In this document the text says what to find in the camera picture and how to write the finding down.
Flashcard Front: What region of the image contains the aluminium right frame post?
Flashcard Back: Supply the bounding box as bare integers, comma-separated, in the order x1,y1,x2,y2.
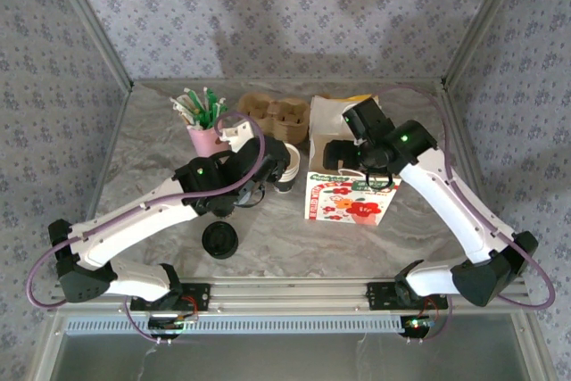
440,0,533,88

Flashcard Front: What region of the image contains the aluminium right side rail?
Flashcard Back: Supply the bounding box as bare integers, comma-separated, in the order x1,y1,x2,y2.
439,81,523,279

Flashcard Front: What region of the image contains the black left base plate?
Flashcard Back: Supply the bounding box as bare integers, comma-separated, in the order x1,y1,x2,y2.
129,281,212,312

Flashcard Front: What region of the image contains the aluminium left side rail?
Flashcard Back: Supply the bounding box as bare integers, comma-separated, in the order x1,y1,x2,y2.
66,86,135,282

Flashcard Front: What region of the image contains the grey slotted cable duct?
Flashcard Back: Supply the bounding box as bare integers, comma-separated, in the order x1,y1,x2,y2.
64,314,408,336

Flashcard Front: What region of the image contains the aluminium frame post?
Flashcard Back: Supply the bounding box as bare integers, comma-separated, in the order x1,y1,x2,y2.
43,0,136,90
440,0,533,88

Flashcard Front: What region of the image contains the aluminium left frame post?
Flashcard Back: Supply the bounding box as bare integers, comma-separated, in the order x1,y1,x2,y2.
43,0,136,90

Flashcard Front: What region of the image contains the controller board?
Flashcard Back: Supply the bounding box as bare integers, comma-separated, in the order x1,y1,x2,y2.
400,314,436,339
147,314,200,340

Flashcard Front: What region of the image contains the stack of black cup lids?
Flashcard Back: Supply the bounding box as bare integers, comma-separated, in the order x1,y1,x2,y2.
200,219,240,261

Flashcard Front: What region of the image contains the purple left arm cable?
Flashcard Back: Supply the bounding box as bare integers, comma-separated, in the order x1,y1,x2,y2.
25,112,268,347

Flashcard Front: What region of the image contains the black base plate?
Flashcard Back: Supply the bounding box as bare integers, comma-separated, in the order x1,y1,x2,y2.
365,281,449,311
129,281,212,312

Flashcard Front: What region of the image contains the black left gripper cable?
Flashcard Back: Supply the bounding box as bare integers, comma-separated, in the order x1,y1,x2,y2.
235,178,269,211

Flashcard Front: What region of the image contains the pink straw holder cup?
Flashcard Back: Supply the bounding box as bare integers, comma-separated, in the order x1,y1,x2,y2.
186,124,231,159

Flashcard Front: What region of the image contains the stack of pulp cup carriers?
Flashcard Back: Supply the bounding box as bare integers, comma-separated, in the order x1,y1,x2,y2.
236,92,311,145

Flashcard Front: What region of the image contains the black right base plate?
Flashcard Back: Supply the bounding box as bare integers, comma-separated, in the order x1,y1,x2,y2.
365,281,449,311

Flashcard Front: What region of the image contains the left controller board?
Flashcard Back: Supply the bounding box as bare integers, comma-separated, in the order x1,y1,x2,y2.
147,314,200,340

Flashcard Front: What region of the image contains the aluminium mounting rail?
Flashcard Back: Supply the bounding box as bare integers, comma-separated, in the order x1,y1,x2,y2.
47,277,535,315

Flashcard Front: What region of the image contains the white flower print paper bag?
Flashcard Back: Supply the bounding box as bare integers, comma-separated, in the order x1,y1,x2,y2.
304,133,402,227

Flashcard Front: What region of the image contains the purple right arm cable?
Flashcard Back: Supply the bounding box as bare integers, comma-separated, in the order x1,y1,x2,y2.
372,84,558,346

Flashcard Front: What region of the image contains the right controller board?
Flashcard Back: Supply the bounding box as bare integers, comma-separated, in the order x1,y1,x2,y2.
400,314,436,339

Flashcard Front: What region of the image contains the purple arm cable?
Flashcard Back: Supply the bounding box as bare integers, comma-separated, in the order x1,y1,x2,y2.
25,112,268,347
372,84,558,346

